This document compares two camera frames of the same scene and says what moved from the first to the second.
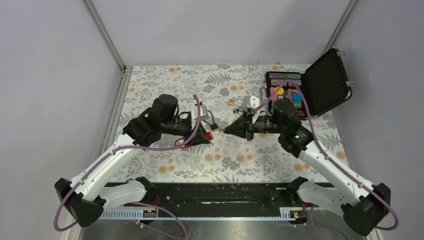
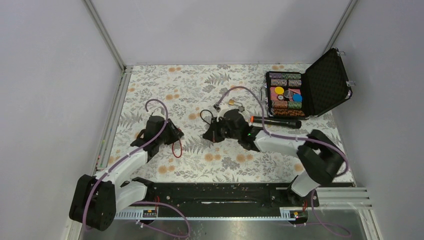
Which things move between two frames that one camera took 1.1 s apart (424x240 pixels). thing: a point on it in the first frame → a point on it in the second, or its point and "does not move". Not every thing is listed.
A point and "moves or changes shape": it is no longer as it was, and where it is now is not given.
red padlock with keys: (208, 135) moves or changes shape
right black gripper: (240, 127) → (212, 134)
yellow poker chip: (281, 91) does not move
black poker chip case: (325, 84) does not move
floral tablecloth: (221, 89) does not move
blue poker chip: (297, 97) does not move
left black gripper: (199, 137) → (176, 134)
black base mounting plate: (220, 195) does not move
